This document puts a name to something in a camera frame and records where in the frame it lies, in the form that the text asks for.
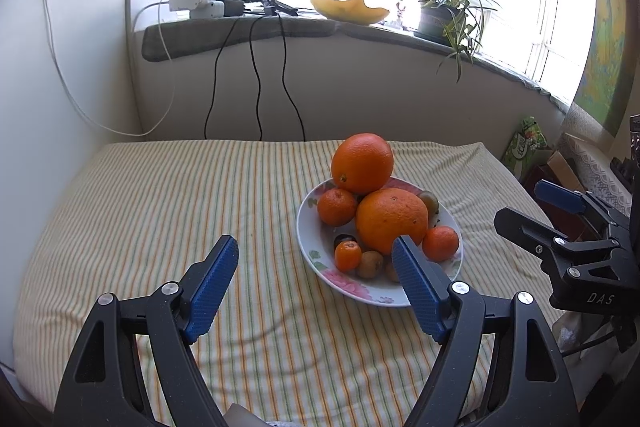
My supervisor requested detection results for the green brown kiwi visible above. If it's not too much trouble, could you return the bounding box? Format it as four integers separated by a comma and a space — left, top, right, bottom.
418, 191, 439, 219

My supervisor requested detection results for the dark plum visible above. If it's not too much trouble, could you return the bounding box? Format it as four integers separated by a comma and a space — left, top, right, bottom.
333, 234, 357, 249

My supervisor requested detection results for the green snack bag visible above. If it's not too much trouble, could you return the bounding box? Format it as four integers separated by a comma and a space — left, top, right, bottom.
501, 116, 548, 180

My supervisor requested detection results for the smooth oval orange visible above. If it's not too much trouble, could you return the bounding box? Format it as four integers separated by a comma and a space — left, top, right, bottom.
331, 133, 394, 195

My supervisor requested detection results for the brown longan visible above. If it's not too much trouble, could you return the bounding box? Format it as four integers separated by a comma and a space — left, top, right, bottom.
384, 260, 399, 284
356, 251, 384, 280

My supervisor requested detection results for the cardboard box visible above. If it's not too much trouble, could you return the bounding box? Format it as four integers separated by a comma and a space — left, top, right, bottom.
521, 133, 631, 241

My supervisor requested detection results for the potted spider plant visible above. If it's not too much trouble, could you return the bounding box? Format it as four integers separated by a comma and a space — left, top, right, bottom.
416, 0, 501, 82

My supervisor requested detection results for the large orange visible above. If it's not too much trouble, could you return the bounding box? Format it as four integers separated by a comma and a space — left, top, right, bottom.
355, 187, 428, 256

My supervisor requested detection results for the small kumquat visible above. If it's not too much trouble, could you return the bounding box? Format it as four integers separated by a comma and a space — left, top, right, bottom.
334, 241, 362, 272

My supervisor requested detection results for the grey windowsill mat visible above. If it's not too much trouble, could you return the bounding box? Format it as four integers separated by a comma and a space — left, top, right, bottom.
141, 15, 572, 113

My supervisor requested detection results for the black power adapter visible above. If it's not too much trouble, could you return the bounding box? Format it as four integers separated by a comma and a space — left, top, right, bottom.
222, 0, 245, 17

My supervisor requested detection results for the white cable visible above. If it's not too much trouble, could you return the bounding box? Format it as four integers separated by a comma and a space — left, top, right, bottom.
40, 0, 177, 138

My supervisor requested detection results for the yellow melon bowl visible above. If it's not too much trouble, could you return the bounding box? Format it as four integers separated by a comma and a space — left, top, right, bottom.
310, 0, 390, 26

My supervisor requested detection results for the wall map poster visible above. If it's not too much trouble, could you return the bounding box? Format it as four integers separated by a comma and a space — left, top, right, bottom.
574, 0, 637, 135

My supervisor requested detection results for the black cable middle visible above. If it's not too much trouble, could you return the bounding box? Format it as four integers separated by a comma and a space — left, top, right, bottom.
248, 13, 266, 141

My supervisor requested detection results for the tangerine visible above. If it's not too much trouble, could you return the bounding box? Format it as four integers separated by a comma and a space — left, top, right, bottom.
422, 227, 460, 263

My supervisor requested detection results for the black cable right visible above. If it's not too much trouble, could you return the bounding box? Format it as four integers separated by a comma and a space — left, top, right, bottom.
276, 11, 307, 142

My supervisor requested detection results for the tangerine edge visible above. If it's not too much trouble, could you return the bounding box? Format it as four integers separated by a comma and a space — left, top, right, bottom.
317, 187, 358, 228

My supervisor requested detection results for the white power strip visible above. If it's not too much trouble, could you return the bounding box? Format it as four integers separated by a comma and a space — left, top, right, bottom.
168, 0, 224, 20

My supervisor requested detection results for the black cable left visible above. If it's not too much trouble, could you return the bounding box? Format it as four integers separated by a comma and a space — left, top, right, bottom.
203, 16, 241, 141

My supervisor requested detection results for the striped tablecloth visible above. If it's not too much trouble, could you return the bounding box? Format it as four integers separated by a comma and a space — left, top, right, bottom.
12, 138, 572, 427

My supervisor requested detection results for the black cable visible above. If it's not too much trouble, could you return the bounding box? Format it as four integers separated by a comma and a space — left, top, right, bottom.
203, 16, 241, 141
248, 13, 266, 141
276, 11, 307, 142

